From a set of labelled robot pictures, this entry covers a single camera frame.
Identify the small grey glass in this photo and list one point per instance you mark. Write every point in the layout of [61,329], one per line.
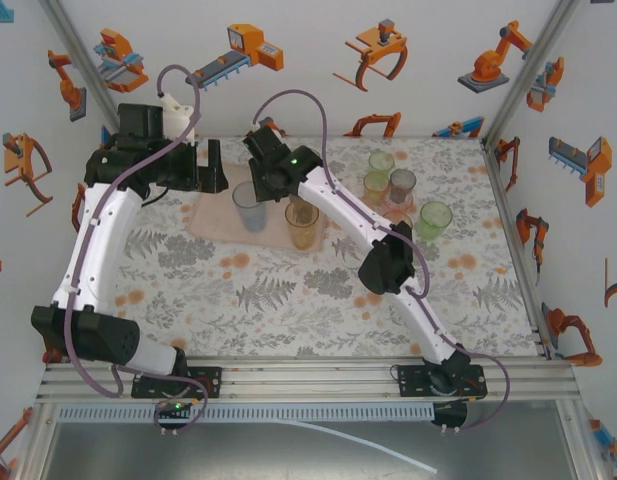
[403,182]

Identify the large green glass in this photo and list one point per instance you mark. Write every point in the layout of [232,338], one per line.
[435,222]

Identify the floral print table cover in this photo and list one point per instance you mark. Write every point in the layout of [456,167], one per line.
[268,320]

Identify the pink glass with red rim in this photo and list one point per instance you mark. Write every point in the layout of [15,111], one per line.
[388,204]

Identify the aluminium table rail long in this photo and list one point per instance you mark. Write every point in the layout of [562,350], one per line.
[298,380]

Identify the medium amber glass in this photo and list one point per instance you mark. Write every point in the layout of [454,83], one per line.
[394,219]

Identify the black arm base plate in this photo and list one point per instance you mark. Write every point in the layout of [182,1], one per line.
[413,382]
[208,382]

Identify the thin white tube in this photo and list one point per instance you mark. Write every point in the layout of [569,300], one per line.
[432,469]

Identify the small amber glass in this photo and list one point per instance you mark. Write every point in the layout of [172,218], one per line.
[375,187]

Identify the tall amber glass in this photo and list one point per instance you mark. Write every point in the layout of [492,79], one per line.
[302,230]

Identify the aluminium frame post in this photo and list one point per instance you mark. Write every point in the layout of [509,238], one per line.
[530,67]
[83,65]

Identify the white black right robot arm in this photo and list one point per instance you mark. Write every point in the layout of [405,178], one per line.
[333,205]

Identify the small green glass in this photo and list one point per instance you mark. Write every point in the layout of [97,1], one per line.
[381,162]

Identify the blue glass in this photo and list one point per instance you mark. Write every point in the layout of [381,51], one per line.
[250,210]

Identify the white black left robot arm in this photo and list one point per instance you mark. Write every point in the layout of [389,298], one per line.
[103,235]

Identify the pink cloth mat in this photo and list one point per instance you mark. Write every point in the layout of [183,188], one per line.
[213,220]

